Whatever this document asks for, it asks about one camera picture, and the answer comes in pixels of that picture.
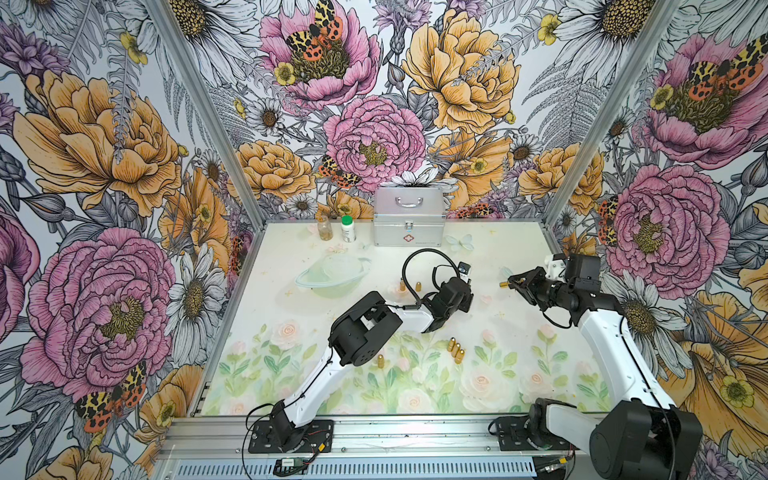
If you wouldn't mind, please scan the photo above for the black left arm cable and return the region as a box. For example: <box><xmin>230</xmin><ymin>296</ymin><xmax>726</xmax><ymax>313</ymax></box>
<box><xmin>400</xmin><ymin>247</ymin><xmax>463</xmax><ymax>310</ymax></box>

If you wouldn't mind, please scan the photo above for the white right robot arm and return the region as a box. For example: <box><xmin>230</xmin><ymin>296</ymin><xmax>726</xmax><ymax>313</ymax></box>
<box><xmin>502</xmin><ymin>254</ymin><xmax>703</xmax><ymax>479</ymax></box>

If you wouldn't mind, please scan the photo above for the white bottle green cap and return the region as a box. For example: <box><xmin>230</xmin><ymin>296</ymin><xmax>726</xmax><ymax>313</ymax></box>
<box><xmin>341</xmin><ymin>215</ymin><xmax>356</xmax><ymax>243</ymax></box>

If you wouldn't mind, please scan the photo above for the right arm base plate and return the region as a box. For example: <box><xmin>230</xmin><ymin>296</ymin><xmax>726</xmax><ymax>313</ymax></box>
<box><xmin>487</xmin><ymin>415</ymin><xmax>573</xmax><ymax>452</ymax></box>

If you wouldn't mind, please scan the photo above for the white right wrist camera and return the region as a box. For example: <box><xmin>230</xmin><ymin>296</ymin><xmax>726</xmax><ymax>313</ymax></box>
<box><xmin>544</xmin><ymin>253</ymin><xmax>568</xmax><ymax>281</ymax></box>

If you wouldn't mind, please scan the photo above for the silver aluminium first aid case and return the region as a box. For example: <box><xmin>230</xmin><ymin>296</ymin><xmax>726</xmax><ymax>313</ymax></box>
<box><xmin>373</xmin><ymin>186</ymin><xmax>446</xmax><ymax>247</ymax></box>

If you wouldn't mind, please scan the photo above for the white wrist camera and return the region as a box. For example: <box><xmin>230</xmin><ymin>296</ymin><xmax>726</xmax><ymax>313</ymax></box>
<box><xmin>544</xmin><ymin>253</ymin><xmax>568</xmax><ymax>281</ymax></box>
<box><xmin>458</xmin><ymin>262</ymin><xmax>471</xmax><ymax>283</ymax></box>

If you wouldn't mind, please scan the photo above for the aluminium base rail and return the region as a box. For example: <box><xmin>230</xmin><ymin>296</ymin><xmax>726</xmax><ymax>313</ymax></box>
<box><xmin>175</xmin><ymin>415</ymin><xmax>598</xmax><ymax>479</ymax></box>

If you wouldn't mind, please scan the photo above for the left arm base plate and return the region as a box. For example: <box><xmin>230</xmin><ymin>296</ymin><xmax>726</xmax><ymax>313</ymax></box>
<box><xmin>246</xmin><ymin>420</ymin><xmax>335</xmax><ymax>454</ymax></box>

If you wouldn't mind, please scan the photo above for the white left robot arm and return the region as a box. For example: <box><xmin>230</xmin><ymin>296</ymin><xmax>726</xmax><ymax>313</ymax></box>
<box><xmin>268</xmin><ymin>277</ymin><xmax>473</xmax><ymax>452</ymax></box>

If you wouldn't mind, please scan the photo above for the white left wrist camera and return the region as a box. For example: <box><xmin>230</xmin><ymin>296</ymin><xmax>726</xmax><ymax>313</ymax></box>
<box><xmin>458</xmin><ymin>262</ymin><xmax>471</xmax><ymax>283</ymax></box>

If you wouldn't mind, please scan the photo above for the gold lipstick pair lower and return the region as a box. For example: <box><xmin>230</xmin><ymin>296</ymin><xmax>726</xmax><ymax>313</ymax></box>
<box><xmin>452</xmin><ymin>343</ymin><xmax>465</xmax><ymax>364</ymax></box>

